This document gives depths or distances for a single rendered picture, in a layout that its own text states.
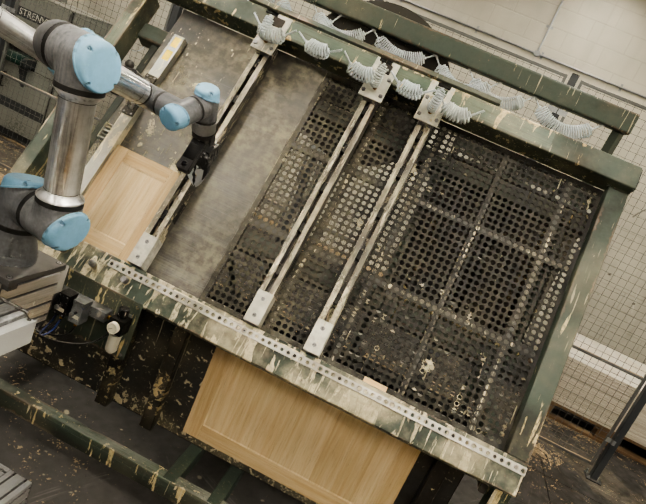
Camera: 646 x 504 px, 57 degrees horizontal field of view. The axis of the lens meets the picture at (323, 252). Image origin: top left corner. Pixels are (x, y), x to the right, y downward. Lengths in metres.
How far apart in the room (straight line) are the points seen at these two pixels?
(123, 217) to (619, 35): 5.75
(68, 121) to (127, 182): 0.99
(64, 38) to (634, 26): 6.29
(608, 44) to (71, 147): 6.19
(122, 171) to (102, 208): 0.17
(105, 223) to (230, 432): 0.98
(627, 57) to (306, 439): 5.61
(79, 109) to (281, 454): 1.61
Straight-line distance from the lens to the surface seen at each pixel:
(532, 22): 7.08
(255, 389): 2.49
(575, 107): 3.03
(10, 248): 1.76
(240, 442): 2.61
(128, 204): 2.46
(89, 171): 2.53
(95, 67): 1.48
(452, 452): 2.19
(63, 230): 1.61
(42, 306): 1.97
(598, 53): 7.10
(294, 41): 2.60
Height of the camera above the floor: 1.79
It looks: 15 degrees down
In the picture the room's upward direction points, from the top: 24 degrees clockwise
